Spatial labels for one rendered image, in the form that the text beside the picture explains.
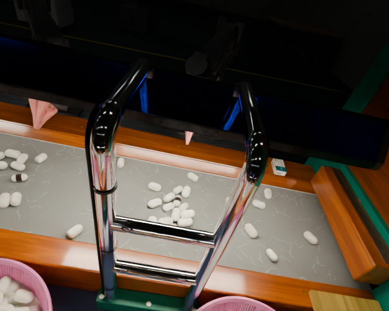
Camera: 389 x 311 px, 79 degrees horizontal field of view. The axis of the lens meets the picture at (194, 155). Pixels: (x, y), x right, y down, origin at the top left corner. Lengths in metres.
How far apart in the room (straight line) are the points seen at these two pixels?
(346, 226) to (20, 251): 0.69
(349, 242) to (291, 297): 0.19
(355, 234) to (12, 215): 0.75
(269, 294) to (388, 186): 0.37
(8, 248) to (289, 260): 0.59
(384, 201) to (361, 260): 0.16
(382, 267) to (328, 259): 0.14
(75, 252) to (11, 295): 0.12
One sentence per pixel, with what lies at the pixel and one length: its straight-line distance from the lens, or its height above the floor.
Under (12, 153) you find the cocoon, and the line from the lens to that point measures 0.79.
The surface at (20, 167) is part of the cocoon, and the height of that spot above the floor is 0.76.
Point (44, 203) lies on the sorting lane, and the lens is 0.66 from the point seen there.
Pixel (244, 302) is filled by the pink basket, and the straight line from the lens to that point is 0.54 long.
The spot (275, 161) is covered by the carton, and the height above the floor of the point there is 0.78.
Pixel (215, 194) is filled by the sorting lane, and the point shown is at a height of 0.74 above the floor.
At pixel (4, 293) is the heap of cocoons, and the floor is 0.73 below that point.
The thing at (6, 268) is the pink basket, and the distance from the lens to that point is 0.58.
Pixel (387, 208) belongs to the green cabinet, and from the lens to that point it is 0.70.
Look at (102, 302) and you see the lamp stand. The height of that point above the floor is 0.71.
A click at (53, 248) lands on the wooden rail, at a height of 0.77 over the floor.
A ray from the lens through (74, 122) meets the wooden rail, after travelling 0.87.
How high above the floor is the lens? 1.24
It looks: 39 degrees down
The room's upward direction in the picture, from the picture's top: 15 degrees clockwise
